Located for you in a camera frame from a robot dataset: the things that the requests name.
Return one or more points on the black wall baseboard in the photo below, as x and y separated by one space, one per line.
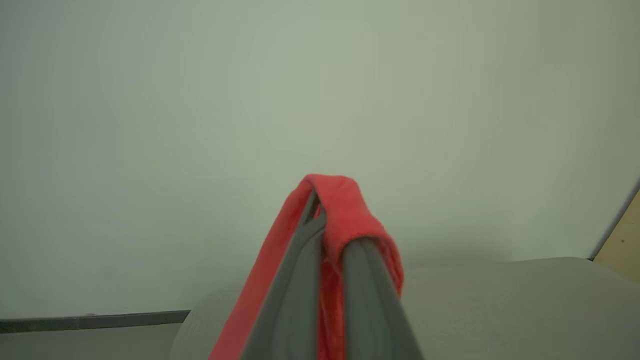
95 321

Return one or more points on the grey fabric sofa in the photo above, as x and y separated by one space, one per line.
500 310

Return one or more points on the light wooden panel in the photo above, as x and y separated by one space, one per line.
622 245

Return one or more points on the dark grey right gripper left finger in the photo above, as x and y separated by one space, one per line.
292 310

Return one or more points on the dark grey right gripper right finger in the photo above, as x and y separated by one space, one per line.
372 310

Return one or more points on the red and white garment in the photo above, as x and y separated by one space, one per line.
345 210

